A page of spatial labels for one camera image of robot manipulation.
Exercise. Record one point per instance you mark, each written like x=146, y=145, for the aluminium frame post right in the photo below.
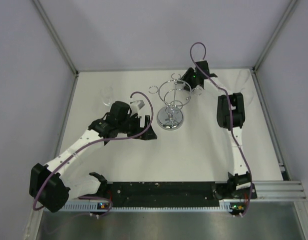
x=287, y=14

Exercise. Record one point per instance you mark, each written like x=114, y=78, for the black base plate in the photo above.
x=171, y=194

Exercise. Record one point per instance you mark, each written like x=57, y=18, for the aluminium frame post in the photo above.
x=54, y=36
x=287, y=14

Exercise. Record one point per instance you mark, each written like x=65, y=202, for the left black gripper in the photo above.
x=137, y=119

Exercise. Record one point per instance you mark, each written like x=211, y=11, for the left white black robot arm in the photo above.
x=58, y=181

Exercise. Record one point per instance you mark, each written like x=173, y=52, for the grey slotted cable duct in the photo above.
x=102, y=207

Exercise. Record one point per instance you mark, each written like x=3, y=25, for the chrome wine glass rack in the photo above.
x=175, y=94

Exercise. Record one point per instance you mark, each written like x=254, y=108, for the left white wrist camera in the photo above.
x=137, y=105

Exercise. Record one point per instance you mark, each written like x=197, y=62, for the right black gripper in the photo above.
x=184, y=79

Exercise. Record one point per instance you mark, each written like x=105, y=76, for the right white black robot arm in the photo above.
x=230, y=116

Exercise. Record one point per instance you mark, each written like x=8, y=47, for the clear fluted wine glass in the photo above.
x=241, y=81

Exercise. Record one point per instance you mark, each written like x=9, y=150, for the aluminium frame post left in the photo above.
x=54, y=36

